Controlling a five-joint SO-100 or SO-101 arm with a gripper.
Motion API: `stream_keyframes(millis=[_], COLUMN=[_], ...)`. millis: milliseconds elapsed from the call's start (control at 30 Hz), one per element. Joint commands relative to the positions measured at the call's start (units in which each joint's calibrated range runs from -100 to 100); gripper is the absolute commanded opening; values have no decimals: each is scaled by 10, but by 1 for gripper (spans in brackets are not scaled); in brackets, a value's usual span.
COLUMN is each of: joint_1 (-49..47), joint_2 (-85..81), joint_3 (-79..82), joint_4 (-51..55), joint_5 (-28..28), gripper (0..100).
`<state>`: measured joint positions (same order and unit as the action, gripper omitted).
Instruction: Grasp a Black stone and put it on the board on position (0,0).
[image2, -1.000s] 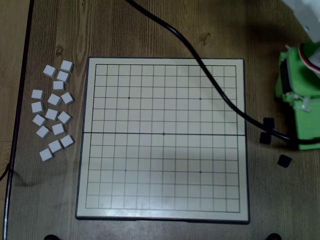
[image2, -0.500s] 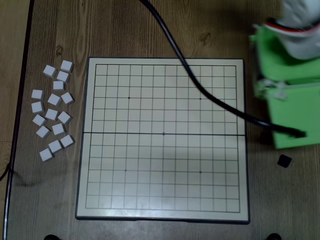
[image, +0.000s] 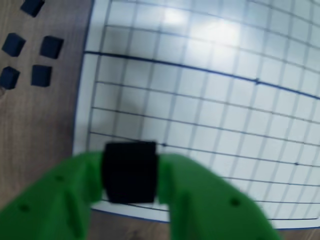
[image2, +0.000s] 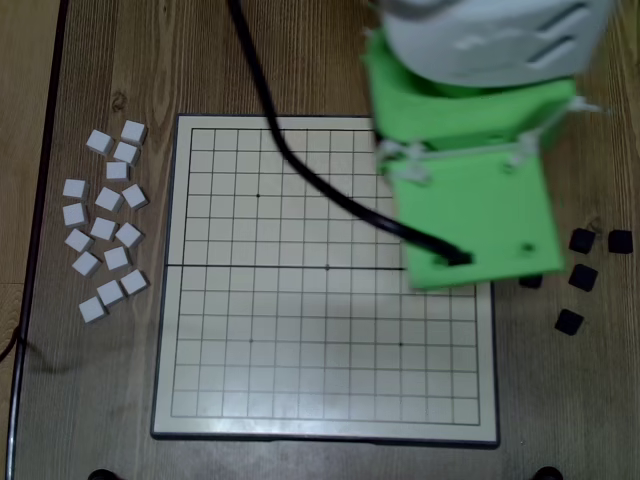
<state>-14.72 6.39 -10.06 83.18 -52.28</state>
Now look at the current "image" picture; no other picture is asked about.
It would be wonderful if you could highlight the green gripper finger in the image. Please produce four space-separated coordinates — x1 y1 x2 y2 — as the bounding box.
0 150 105 240
159 153 284 240

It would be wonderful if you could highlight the black cube stone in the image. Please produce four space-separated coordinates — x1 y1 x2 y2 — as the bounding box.
39 35 64 60
1 32 27 58
101 141 160 205
19 0 46 18
0 66 21 90
30 64 53 88

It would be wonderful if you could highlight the foldable grid go board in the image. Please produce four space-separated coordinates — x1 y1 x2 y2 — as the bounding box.
72 0 320 230

